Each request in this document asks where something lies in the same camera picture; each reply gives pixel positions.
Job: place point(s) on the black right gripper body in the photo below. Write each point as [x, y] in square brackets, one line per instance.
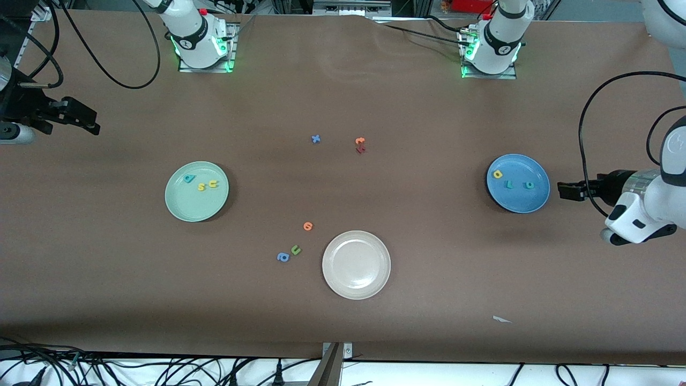
[21, 107]

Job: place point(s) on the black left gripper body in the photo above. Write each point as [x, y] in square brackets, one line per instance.
[609, 187]

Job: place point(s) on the blue plate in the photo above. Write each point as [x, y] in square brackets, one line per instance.
[522, 201]

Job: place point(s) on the light green plate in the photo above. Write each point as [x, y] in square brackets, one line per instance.
[195, 201]

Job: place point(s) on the white paper scrap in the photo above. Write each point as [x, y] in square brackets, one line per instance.
[501, 319]

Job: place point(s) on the red box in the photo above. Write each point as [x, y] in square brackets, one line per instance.
[471, 5]

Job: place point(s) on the brown table cover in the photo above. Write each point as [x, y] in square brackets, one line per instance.
[375, 96]

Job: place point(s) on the beige plate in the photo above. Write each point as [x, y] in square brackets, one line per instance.
[356, 265]

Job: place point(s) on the blue foam letter a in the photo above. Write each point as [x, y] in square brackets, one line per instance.
[279, 257]

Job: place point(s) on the black power plug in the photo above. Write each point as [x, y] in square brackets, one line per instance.
[278, 373]
[233, 379]
[36, 376]

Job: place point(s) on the aluminium frame rail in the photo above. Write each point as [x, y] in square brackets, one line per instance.
[21, 51]

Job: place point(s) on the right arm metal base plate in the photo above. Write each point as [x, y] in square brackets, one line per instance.
[187, 67]

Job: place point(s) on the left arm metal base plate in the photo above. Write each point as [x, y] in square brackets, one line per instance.
[509, 75]

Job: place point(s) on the silver corner bracket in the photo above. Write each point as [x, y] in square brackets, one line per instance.
[347, 349]

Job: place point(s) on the metal frame crossbar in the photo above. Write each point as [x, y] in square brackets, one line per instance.
[351, 8]

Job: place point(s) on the grey aluminium frame post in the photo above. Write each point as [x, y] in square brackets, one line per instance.
[327, 370]

